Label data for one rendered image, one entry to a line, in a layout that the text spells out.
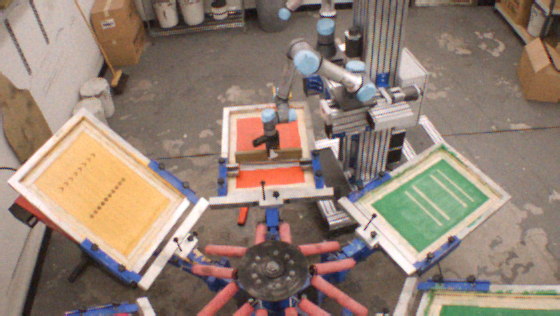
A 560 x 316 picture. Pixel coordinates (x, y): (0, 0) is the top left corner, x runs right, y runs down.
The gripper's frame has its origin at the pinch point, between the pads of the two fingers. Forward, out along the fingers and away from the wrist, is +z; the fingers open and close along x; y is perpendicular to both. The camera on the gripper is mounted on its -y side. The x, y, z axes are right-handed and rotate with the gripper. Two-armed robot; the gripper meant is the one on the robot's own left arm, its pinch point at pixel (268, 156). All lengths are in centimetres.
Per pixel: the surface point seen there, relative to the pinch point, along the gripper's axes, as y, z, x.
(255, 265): -7, -30, -91
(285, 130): 11.6, 5.5, 27.1
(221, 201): -27.4, -3.2, -34.0
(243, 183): -16.1, 5.4, -15.0
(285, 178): 8.8, 5.5, -13.8
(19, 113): -195, -1, 68
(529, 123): 266, 101, 112
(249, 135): -12.0, 5.4, 25.2
